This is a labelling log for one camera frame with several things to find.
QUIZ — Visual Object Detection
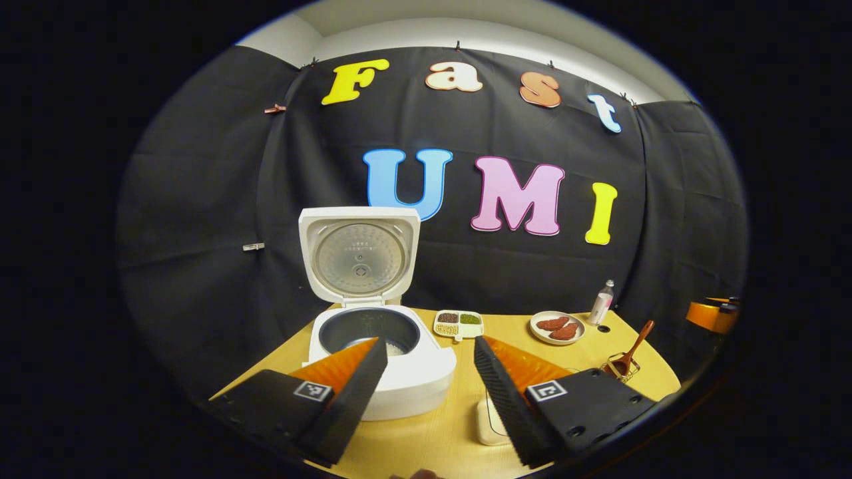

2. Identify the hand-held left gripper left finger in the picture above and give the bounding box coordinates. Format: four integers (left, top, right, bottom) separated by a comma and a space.
210, 337, 389, 466

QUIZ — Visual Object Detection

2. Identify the white divided grain dish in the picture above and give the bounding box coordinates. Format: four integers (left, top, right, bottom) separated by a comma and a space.
433, 310, 484, 342

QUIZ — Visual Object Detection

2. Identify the white round plate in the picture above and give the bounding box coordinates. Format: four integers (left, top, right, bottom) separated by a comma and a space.
530, 311, 586, 345

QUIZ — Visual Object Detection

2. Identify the white rice cooker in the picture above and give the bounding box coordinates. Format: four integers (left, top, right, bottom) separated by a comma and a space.
298, 206, 458, 421

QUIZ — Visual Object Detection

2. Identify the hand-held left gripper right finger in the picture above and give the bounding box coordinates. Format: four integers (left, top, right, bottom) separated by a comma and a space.
474, 335, 660, 468

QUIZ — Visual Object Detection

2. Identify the wire chopstick holder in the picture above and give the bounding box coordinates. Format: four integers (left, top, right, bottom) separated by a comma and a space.
601, 359, 641, 384

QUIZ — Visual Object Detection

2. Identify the brown wooden spoon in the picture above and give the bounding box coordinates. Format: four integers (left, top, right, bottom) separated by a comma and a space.
611, 320, 656, 377

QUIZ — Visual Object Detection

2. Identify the small clear pink-label bottle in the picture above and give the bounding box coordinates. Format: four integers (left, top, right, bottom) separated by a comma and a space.
587, 279, 616, 326

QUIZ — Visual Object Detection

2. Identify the clear square rice container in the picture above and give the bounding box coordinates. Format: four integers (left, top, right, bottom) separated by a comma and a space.
476, 389, 515, 447

